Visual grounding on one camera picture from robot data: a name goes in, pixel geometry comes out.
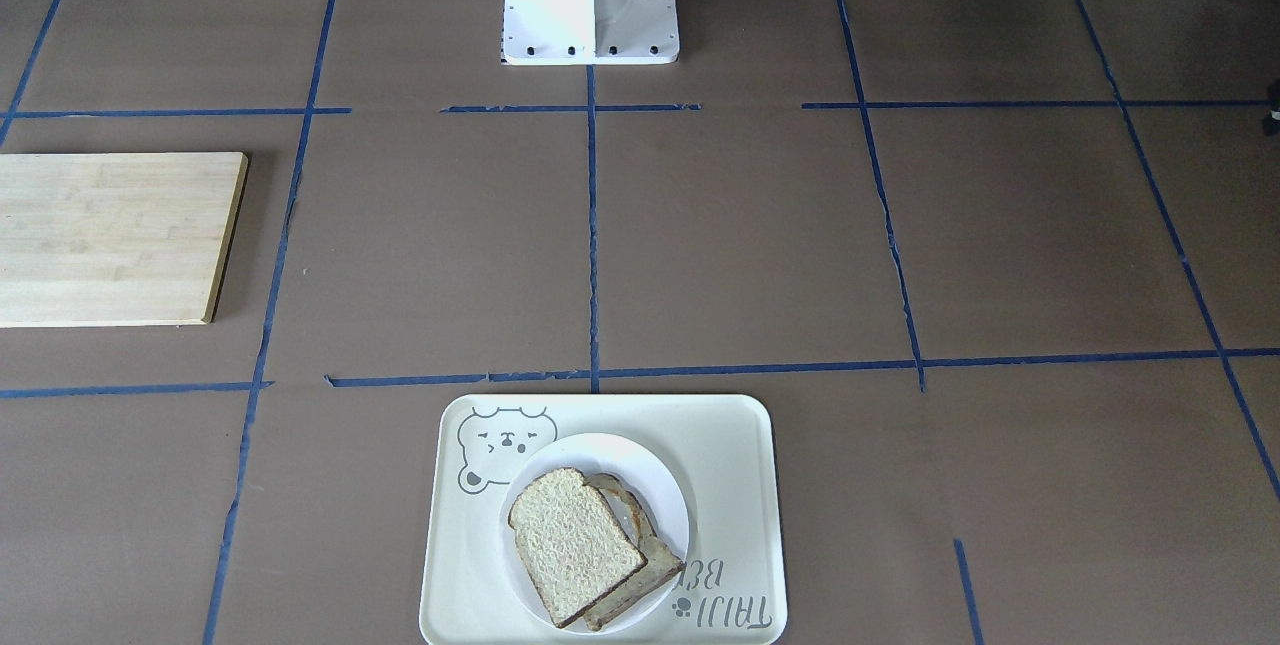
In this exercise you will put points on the bamboo cutting board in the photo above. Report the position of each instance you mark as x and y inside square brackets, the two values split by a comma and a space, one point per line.
[116, 239]

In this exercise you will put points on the bread slice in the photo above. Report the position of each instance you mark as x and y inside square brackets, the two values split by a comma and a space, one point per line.
[573, 549]
[660, 567]

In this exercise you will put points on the white round plate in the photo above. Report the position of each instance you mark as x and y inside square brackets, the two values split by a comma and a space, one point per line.
[641, 472]

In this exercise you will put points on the cream bear tray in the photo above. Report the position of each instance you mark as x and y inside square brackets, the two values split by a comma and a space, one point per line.
[720, 450]

